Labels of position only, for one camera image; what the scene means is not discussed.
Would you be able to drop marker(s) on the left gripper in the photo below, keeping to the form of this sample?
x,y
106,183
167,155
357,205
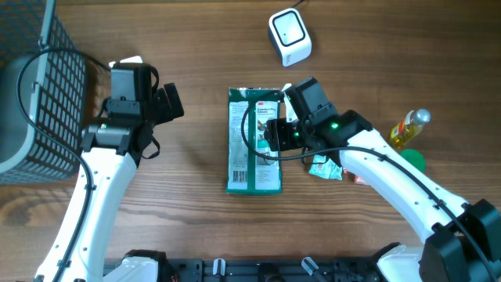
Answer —
x,y
168,103

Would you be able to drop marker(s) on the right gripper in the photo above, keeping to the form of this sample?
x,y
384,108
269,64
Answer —
x,y
278,136

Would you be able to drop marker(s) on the teal wipes packet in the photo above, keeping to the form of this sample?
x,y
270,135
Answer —
x,y
325,168

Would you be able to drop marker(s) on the orange Kleenex tissue pack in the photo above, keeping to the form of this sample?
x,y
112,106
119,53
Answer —
x,y
360,181

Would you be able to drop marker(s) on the yellow Vim dish soap bottle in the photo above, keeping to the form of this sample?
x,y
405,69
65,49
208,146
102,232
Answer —
x,y
408,128

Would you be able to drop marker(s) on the green lid jar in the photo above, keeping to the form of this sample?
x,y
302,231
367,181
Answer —
x,y
415,158

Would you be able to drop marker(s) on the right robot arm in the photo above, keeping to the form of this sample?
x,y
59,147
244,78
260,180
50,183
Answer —
x,y
461,241

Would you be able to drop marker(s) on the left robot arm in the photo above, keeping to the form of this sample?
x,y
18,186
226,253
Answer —
x,y
111,150

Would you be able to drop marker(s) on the white barcode scanner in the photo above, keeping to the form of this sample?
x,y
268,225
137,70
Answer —
x,y
289,36

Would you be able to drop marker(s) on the dark grey mesh basket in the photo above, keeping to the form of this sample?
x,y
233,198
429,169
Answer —
x,y
43,94

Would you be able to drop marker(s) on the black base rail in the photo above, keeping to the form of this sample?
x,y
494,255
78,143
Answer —
x,y
306,269

